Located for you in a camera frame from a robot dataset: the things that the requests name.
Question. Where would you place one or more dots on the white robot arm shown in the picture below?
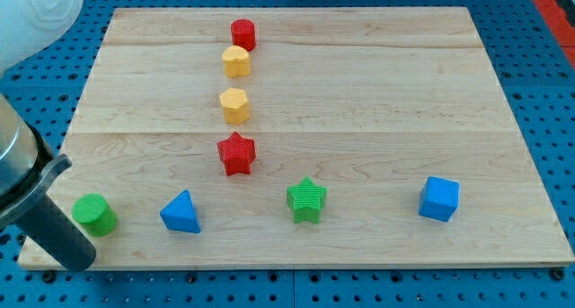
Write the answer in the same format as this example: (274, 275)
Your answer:
(27, 27)

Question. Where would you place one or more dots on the blue cube block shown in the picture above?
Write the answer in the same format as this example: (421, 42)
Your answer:
(439, 198)

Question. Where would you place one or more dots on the wooden board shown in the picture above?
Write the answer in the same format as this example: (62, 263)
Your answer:
(367, 102)

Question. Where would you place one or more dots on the red star block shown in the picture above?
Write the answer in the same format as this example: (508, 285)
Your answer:
(237, 154)

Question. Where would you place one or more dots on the green star block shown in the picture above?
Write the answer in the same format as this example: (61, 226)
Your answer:
(306, 200)

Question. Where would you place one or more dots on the yellow hexagon block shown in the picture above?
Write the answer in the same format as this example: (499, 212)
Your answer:
(235, 106)

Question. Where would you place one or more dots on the yellow heart block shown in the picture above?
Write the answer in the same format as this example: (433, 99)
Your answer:
(236, 62)

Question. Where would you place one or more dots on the blue triangle block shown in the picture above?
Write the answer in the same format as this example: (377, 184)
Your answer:
(179, 215)

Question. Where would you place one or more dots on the green cylinder block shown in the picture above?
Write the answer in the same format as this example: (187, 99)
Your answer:
(94, 214)

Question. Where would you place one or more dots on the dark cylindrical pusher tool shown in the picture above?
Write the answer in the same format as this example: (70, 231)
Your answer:
(30, 208)

